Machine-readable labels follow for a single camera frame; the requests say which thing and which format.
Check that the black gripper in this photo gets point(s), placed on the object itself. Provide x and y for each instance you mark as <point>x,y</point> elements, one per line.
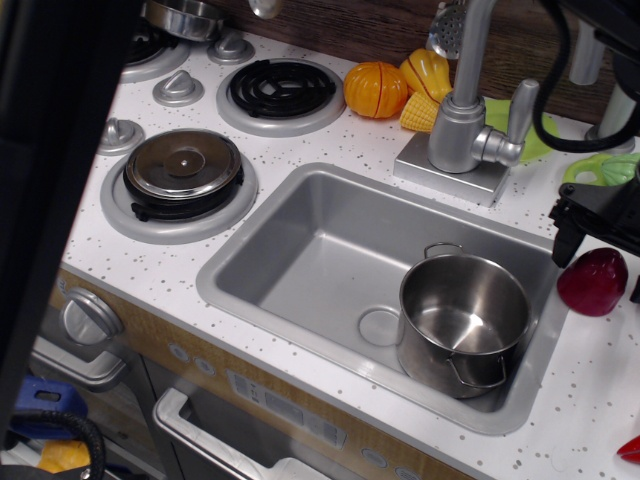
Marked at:
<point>607,213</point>

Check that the red toy sweet potato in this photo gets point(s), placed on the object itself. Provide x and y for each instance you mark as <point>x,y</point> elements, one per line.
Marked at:
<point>594,283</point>

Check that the stainless steel pot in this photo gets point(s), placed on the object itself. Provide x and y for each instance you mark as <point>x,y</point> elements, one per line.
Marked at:
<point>462,317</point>

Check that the grey toy sink basin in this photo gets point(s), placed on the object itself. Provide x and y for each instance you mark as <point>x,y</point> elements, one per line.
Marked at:
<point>320,264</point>

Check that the silver toy faucet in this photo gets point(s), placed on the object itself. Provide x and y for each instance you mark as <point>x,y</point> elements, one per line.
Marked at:
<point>463,156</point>

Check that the light green plate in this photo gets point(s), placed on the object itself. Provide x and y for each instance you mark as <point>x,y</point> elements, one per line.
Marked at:
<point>497,116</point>

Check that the red toy at right edge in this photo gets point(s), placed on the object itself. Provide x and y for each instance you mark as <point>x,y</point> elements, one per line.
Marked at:
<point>630,451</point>

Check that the yellow toy corn piece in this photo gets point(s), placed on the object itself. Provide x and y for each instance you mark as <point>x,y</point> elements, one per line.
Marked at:
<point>419,113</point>

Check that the silver perforated spoon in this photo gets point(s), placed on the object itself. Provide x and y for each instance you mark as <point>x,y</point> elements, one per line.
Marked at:
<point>446,30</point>

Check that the orange toy pumpkin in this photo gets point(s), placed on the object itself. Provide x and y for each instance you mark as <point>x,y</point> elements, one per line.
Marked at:
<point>375,90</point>

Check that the black coil burner rear centre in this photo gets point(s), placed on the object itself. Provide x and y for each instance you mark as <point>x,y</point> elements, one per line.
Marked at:
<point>281,89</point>

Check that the black coil burner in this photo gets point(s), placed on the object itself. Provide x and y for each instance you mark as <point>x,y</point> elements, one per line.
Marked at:
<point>281,89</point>
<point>148,41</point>

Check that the hanging silver ladle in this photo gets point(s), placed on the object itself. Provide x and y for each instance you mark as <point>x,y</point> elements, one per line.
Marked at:
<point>266,9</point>

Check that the silver stove knob upper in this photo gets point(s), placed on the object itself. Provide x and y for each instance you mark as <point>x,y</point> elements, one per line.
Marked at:
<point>230,49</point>

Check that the silver stove knob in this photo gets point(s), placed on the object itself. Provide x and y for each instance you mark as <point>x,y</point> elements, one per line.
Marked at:
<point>230,49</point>
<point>120,137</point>
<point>178,90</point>

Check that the silver stove knob middle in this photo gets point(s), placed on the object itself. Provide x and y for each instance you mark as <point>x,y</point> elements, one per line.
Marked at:
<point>178,90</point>

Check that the steel bowl at back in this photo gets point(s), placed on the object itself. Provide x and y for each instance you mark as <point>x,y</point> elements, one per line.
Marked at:
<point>195,21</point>

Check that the silver stove knob lower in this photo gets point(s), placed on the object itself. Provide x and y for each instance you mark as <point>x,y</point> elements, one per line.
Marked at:
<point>120,137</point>

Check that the black coil burner rear left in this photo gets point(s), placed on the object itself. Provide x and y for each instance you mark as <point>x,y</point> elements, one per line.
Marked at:
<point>148,41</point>

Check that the silver oven dial knob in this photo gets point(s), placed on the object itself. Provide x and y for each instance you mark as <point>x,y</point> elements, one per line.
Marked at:
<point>87,320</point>

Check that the yellow object lower left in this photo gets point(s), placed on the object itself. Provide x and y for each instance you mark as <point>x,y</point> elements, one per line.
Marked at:
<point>63,455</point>

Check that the blue plastic clamp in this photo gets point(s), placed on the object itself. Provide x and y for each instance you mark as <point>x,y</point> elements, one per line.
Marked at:
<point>39,395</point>

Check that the silver rack post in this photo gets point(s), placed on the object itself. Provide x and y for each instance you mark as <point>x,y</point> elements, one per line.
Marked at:
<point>585,67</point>

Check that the silver dishwasher door handle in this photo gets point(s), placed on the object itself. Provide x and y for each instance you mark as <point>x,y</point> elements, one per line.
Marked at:
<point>214,440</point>

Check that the silver oven door handle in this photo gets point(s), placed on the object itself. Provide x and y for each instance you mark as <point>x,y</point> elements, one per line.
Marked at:
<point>99,375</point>

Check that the dark foreground post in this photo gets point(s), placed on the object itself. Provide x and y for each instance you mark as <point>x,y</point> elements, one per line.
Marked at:
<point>61,62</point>

